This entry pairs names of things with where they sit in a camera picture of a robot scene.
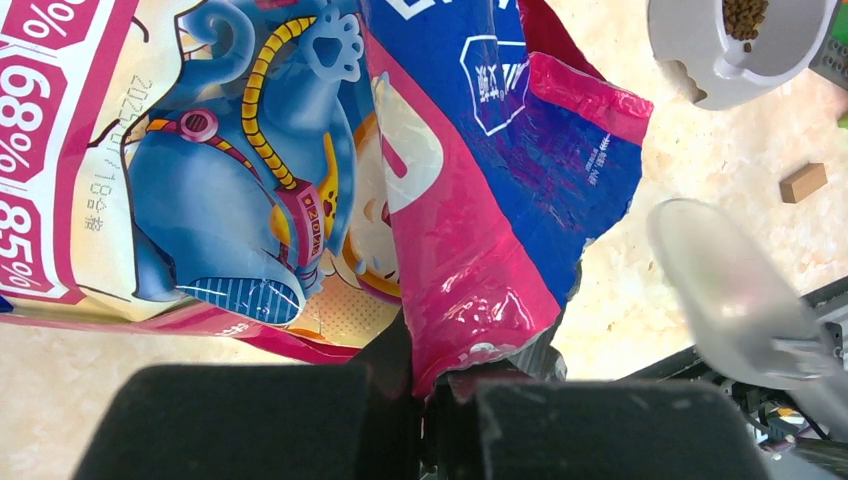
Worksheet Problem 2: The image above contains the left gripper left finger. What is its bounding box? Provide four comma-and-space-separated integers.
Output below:
75, 317, 421, 479

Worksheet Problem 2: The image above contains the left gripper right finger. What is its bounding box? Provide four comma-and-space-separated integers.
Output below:
430, 370, 773, 480

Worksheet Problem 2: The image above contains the clear plastic scoop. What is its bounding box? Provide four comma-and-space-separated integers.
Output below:
648, 198, 847, 441

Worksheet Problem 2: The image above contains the colourful pet food bag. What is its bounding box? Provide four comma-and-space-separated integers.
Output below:
1, 1, 653, 396

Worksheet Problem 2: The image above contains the grey double pet bowl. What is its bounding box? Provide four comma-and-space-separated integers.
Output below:
647, 0, 837, 111

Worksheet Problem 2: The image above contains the brown pet food kibble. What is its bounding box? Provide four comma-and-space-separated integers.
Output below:
722, 0, 769, 53

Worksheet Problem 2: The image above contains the small wooden block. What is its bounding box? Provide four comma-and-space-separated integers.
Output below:
779, 163, 828, 204

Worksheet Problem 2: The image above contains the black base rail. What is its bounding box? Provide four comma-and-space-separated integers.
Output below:
616, 274, 848, 480

